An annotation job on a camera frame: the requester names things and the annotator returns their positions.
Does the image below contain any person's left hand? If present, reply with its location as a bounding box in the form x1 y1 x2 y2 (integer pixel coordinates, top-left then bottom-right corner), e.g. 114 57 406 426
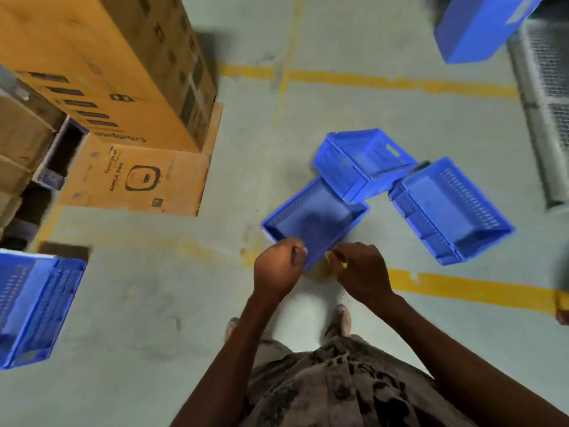
252 237 308 303

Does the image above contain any flat orange cardboard sheet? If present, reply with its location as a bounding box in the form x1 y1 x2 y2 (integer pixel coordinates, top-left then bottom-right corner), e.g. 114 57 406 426
57 101 224 218

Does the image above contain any grey metal mesh cage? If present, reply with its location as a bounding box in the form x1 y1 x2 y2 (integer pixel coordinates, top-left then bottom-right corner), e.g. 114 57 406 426
506 15 569 212

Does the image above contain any person's right hand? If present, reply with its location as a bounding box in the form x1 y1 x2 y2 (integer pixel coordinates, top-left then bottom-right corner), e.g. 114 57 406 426
324 242 401 314

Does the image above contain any orange cardboard box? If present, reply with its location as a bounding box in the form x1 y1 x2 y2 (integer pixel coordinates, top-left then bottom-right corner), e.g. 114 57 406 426
0 0 219 152

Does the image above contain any blue crate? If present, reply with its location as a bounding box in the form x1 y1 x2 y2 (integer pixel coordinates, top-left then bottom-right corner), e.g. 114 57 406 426
312 128 418 204
261 176 370 272
388 157 516 266
433 0 548 65
0 248 88 371

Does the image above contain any person's grey patterned shirt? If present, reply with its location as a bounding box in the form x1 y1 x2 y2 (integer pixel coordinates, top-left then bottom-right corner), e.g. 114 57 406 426
239 335 477 427

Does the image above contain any blue plastic pallet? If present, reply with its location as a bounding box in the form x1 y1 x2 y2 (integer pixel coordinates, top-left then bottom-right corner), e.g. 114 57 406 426
31 116 89 192

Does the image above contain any person's right forearm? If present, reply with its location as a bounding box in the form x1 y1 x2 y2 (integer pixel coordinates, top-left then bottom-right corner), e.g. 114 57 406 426
378 295 569 427

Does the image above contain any person's left forearm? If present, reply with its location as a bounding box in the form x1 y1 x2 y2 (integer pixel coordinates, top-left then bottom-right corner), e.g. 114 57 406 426
171 293 285 427

